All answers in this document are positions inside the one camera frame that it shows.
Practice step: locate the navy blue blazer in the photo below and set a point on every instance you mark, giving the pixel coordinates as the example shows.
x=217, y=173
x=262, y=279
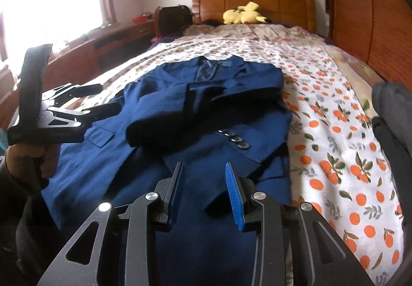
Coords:
x=193, y=102

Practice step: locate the wooden slatted wardrobe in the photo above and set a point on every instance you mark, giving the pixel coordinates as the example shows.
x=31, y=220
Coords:
x=370, y=15

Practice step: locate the floral quilt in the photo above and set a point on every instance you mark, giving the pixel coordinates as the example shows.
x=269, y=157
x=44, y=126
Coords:
x=273, y=31

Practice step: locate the wooden headboard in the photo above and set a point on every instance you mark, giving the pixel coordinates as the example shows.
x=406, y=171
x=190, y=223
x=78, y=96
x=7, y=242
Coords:
x=212, y=2

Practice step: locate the yellow plush toy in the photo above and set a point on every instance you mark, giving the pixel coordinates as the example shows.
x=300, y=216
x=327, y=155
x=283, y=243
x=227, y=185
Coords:
x=235, y=15

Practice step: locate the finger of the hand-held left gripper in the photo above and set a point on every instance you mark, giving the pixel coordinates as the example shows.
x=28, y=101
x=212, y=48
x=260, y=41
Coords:
x=103, y=111
x=80, y=90

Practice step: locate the wooden desk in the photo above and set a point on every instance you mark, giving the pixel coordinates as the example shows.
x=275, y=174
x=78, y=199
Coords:
x=122, y=38

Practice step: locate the orange print bed sheet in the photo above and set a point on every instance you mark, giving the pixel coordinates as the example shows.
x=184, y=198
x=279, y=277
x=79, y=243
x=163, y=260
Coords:
x=338, y=151

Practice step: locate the person's left hand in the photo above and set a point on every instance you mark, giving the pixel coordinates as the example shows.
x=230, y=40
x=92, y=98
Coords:
x=19, y=157

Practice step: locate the dark grey clothing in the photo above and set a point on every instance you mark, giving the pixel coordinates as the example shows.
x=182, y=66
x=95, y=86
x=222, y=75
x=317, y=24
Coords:
x=392, y=131

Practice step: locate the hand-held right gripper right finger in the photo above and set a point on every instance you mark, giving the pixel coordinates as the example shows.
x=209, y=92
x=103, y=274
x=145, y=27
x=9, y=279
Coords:
x=234, y=199

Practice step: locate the red bowl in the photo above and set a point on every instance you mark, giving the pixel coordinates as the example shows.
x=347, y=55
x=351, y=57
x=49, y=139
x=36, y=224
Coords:
x=140, y=19

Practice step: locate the person's left forearm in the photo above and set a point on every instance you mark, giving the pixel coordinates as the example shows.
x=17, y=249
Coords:
x=19, y=225

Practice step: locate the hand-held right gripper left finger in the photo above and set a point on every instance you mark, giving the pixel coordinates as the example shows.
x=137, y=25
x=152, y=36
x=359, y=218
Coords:
x=177, y=199

